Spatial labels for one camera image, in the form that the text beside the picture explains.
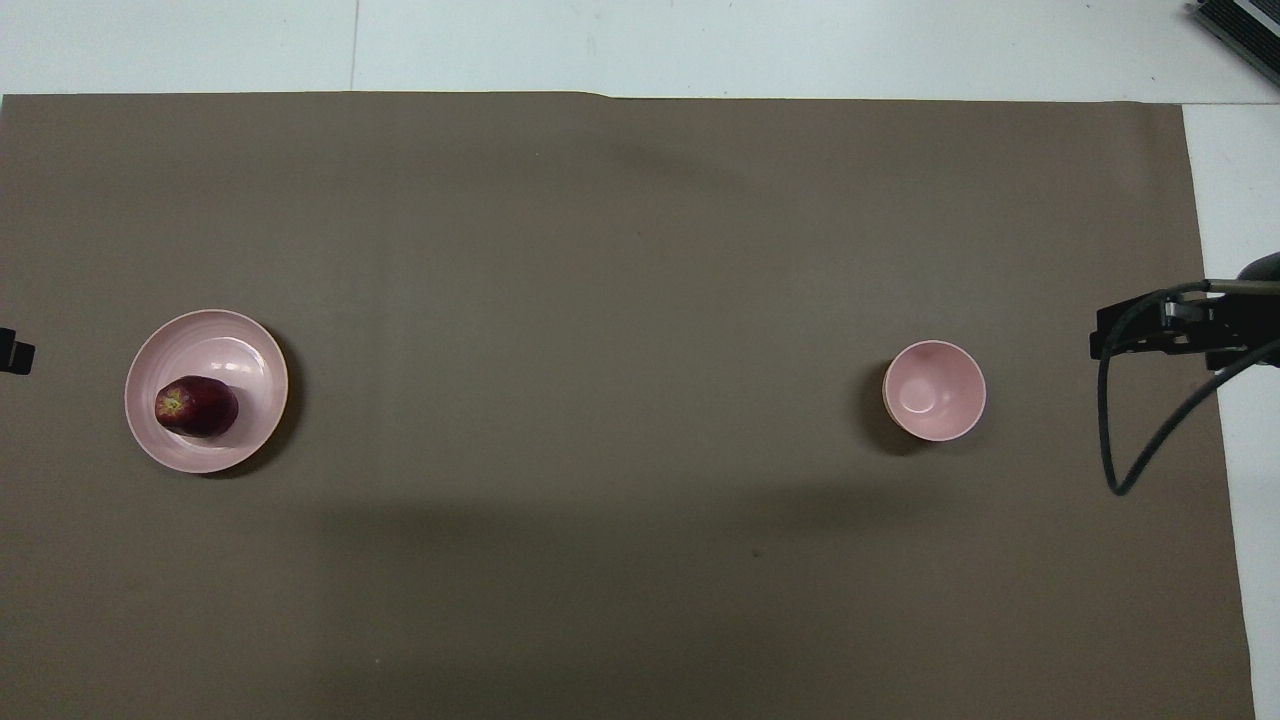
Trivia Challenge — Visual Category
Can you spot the brown table mat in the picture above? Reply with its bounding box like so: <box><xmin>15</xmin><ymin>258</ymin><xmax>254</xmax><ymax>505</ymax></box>
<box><xmin>0</xmin><ymin>92</ymin><xmax>1257</xmax><ymax>720</ymax></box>

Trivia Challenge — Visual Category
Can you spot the pink plate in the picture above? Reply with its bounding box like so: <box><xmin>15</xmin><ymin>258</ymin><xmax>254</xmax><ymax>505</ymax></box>
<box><xmin>124</xmin><ymin>309</ymin><xmax>290</xmax><ymax>475</ymax></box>

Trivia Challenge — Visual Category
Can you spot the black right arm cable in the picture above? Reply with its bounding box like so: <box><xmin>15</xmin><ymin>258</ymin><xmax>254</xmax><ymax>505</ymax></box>
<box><xmin>1097</xmin><ymin>280</ymin><xmax>1280</xmax><ymax>497</ymax></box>

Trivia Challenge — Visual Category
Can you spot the grey ribbed device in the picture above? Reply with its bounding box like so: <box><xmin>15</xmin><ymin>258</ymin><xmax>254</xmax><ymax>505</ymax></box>
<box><xmin>1188</xmin><ymin>0</ymin><xmax>1280</xmax><ymax>59</ymax></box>

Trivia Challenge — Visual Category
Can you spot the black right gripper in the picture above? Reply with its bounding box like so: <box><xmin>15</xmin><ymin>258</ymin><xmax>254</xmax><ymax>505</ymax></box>
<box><xmin>1089</xmin><ymin>290</ymin><xmax>1280</xmax><ymax>373</ymax></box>

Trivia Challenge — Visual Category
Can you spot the pink bowl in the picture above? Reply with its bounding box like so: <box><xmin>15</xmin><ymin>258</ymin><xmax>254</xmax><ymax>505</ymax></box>
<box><xmin>882</xmin><ymin>340</ymin><xmax>988</xmax><ymax>443</ymax></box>

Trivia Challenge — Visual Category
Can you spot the dark red apple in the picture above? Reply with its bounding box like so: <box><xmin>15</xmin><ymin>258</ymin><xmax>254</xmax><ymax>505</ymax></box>
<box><xmin>154</xmin><ymin>375</ymin><xmax>240</xmax><ymax>439</ymax></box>

